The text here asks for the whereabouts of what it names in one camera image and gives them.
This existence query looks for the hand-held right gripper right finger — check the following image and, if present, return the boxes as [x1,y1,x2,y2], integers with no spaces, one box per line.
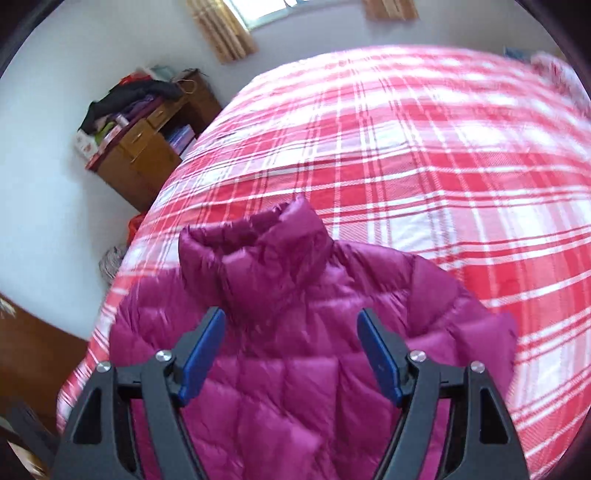
[356,308,532,480]

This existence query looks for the patterned woven bag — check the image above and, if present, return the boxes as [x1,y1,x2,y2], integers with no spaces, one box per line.
[98,244,130,282]

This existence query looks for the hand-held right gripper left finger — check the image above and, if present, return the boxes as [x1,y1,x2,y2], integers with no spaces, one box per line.
[54,307,227,480]

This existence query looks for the red plaid bed sheet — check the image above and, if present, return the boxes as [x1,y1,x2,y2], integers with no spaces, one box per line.
[55,44,591,480]

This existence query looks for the stack of blue books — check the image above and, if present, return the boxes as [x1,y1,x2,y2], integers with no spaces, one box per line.
[166,124,197,155]

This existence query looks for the brown wooden cabinet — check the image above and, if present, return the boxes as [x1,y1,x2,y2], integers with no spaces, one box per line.
[0,293,88,435]

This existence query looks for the white red box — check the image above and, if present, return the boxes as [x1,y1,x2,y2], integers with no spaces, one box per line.
[75,129,100,158]

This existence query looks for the beige patterned curtain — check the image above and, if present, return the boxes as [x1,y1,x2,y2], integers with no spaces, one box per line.
[362,0,419,21]
[187,0,258,64]

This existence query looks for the pile of dark clothes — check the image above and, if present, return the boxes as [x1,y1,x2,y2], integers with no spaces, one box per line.
[78,69,185,132]

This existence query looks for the magenta puffer jacket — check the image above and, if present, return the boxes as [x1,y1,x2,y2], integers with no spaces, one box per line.
[108,196,520,480]

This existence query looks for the window with metal frame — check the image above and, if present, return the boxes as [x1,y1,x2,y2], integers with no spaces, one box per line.
[226,0,315,31]

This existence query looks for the pink floral quilt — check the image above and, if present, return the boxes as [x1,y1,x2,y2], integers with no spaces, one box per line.
[531,51,591,116]

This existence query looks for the brown wooden desk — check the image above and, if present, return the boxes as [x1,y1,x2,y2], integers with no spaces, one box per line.
[85,69,222,213]

